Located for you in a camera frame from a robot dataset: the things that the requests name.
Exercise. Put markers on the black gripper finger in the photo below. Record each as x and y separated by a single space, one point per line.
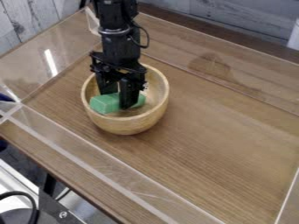
107 83
129 96

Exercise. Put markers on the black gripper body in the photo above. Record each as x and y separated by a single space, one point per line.
117 60

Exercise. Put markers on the green rectangular block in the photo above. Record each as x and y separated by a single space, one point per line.
105 103

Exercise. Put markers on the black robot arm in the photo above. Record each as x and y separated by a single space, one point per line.
116 14

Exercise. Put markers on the brown wooden bowl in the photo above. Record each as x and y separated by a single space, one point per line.
133 120

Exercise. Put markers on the black metal table leg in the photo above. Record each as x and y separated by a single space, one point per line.
49 184

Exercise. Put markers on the clear acrylic corner bracket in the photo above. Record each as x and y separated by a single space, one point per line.
92 21

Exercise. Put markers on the clear acrylic tray wall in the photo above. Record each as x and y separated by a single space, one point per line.
218 163

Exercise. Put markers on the grey metal bracket with screw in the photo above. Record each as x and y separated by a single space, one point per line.
53 213

